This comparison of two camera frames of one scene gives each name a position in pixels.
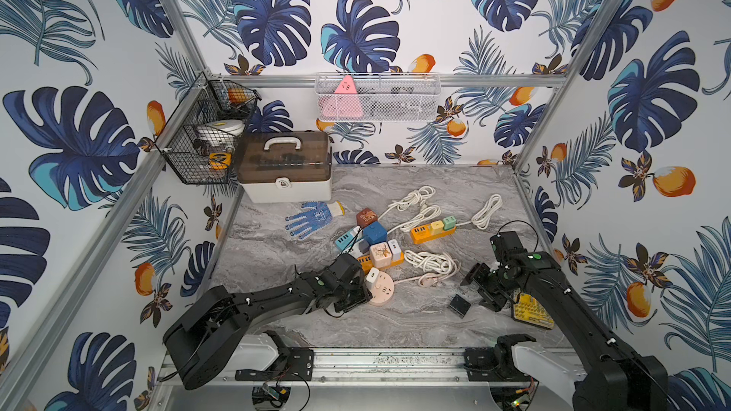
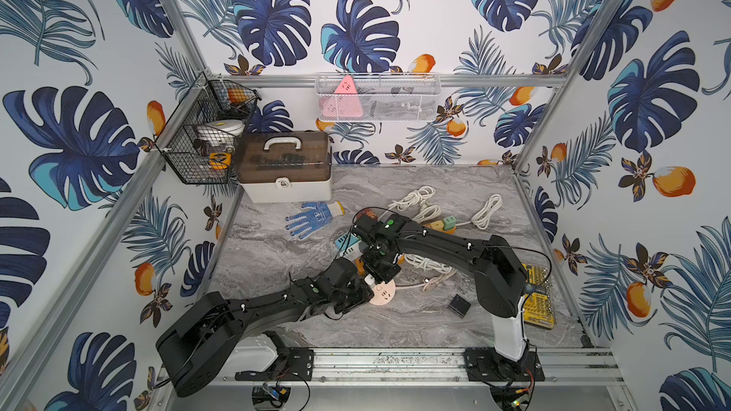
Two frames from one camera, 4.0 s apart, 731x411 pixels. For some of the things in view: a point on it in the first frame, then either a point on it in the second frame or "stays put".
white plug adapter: x=371 y=277 stays put
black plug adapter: x=459 y=305 stays put
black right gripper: x=491 y=299 to x=381 y=276
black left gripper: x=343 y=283 stays put
